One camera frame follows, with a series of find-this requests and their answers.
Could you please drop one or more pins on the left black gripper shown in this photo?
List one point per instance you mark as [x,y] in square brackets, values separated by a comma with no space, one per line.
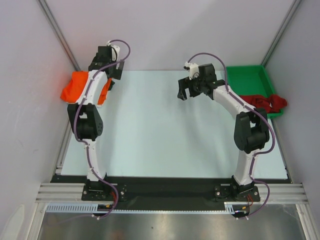
[116,72]

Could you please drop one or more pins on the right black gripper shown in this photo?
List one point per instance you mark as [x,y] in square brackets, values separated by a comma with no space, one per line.
[189,85]

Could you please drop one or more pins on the orange t shirt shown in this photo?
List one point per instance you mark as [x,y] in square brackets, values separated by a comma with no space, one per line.
[73,90]

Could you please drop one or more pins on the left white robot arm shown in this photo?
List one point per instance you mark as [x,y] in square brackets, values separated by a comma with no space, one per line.
[89,92]

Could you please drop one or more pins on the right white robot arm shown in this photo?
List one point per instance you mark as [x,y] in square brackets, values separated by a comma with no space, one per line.
[251,131]

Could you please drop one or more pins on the folded black t shirt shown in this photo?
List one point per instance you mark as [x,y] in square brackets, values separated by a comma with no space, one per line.
[111,84]

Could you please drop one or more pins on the green plastic bin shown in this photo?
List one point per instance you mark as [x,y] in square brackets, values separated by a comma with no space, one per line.
[251,80]

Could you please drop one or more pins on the dark red t shirt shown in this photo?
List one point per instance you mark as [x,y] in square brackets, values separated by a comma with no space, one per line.
[272,104]

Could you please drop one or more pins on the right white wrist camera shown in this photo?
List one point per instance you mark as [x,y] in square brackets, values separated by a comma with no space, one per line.
[193,70]

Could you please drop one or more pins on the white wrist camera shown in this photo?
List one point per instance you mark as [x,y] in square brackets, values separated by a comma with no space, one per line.
[115,49]
[193,70]

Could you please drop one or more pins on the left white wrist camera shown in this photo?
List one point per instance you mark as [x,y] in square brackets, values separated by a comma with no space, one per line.
[115,49]

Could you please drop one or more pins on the left aluminium corner post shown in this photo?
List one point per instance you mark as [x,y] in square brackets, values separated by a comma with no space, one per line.
[48,14]

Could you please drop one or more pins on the aluminium corner post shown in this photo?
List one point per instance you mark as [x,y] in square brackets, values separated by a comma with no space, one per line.
[48,14]
[281,31]

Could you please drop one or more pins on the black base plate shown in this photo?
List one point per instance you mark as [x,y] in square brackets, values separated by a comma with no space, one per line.
[165,194]

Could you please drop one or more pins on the right aluminium corner post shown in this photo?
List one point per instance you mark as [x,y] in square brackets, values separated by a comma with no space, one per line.
[281,31]

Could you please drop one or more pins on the light blue cable duct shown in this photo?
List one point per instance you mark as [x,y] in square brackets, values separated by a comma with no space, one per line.
[95,208]

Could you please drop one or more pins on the aluminium front rail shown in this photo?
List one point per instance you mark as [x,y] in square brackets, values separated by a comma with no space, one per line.
[287,193]

